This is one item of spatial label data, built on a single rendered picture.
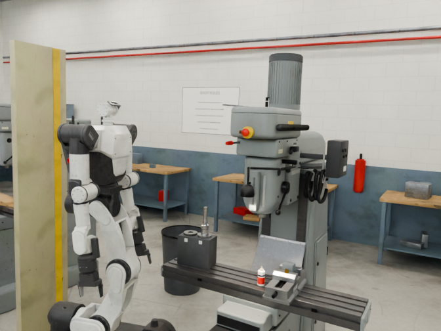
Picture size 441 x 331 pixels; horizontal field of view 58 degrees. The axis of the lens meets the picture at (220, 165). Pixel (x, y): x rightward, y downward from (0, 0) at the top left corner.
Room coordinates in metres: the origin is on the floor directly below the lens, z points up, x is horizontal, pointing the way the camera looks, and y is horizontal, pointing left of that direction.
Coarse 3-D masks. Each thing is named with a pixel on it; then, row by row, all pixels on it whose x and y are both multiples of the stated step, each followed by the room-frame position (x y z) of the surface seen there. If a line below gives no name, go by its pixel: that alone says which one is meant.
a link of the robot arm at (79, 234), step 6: (78, 228) 1.84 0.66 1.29; (84, 228) 1.84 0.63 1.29; (90, 228) 1.87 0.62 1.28; (72, 234) 1.83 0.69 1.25; (78, 234) 1.81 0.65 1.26; (84, 234) 1.82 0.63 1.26; (78, 240) 1.81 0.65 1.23; (84, 240) 1.81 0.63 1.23; (78, 246) 1.82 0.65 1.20; (84, 246) 1.81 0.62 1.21; (78, 252) 1.82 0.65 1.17; (84, 252) 1.81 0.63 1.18
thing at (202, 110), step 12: (192, 96) 7.47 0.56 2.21; (204, 96) 7.35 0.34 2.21; (216, 96) 7.22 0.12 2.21; (228, 96) 7.10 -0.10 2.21; (192, 108) 7.47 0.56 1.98; (204, 108) 7.34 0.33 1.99; (216, 108) 7.22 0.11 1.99; (228, 108) 7.10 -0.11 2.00; (192, 120) 7.46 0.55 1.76; (204, 120) 7.34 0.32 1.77; (216, 120) 7.22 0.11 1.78; (228, 120) 7.09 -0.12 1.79; (192, 132) 7.46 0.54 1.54; (204, 132) 7.33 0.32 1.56; (216, 132) 7.21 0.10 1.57; (228, 132) 7.09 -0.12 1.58
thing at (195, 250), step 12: (180, 240) 2.42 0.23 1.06; (192, 240) 2.39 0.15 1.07; (204, 240) 2.35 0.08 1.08; (216, 240) 2.44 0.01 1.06; (180, 252) 2.42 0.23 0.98; (192, 252) 2.38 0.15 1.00; (204, 252) 2.35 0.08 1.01; (216, 252) 2.44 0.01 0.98; (180, 264) 2.42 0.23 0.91; (192, 264) 2.38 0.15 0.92; (204, 264) 2.35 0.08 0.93
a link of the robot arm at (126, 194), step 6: (126, 174) 2.26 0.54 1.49; (132, 174) 2.29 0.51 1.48; (132, 180) 2.26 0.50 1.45; (120, 192) 2.28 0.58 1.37; (126, 192) 2.27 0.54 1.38; (132, 192) 2.30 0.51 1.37; (126, 198) 2.27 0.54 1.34; (132, 198) 2.29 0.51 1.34; (126, 204) 2.27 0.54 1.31; (132, 204) 2.28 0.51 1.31
